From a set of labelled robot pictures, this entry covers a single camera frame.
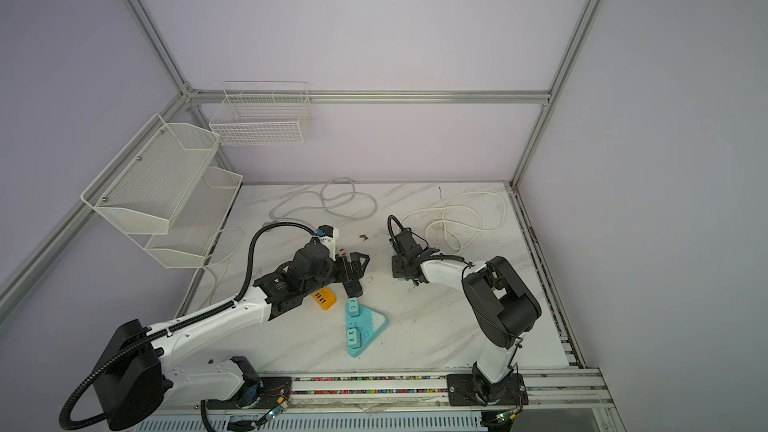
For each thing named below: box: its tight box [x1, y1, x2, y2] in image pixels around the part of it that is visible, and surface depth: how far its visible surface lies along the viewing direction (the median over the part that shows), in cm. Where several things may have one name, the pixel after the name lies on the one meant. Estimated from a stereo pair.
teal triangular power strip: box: [346, 303, 388, 358], surface depth 83 cm
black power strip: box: [343, 280, 363, 298], surface depth 92 cm
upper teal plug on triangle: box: [348, 297, 360, 317], surface depth 82 cm
